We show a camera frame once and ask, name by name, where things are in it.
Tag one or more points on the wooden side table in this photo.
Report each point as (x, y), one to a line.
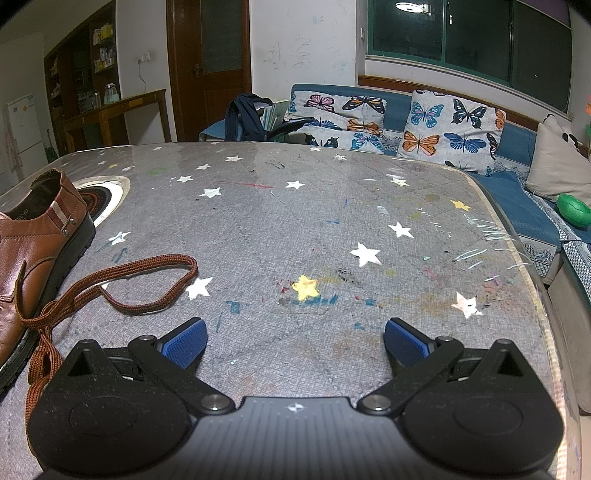
(120, 104)

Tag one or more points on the blue corner sofa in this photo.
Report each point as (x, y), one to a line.
(512, 194)

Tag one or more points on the paper pinwheel flower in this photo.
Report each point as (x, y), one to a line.
(588, 110)

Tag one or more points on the white wall socket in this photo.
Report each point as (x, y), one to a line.
(145, 58)

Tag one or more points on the stack of books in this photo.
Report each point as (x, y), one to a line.
(274, 115)

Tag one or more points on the plain grey pillow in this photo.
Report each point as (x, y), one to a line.
(558, 170)

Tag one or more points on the clear glass jar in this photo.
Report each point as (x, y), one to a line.
(111, 93)
(97, 100)

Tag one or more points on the brown leather shoe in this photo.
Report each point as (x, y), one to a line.
(32, 249)

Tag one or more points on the green round toy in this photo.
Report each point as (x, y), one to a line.
(575, 210)

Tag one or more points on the brown shoelace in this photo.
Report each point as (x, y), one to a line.
(138, 309)

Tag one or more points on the brown wooden door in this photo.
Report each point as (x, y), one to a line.
(217, 101)

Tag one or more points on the long butterfly-print cushion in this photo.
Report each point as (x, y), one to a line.
(337, 110)

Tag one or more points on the dark blue backpack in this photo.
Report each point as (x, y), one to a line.
(247, 120)

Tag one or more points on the panda plush toy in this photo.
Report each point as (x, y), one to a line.
(571, 138)

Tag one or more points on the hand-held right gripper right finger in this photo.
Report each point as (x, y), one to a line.
(404, 344)

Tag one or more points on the wooden shelf cabinet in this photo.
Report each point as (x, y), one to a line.
(74, 69)

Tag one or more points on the green-framed window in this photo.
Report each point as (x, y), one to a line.
(461, 41)

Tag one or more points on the white refrigerator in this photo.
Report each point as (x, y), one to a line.
(23, 129)

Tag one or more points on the square butterfly-print cushion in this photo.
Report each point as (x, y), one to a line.
(452, 134)

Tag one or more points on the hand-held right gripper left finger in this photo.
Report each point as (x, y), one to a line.
(187, 344)

